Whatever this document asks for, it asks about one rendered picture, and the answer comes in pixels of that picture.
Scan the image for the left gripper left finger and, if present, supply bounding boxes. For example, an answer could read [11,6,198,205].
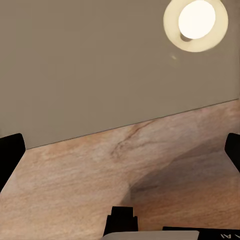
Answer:
[0,133,26,192]

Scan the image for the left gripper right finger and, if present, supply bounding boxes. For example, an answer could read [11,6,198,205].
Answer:
[224,133,240,172]

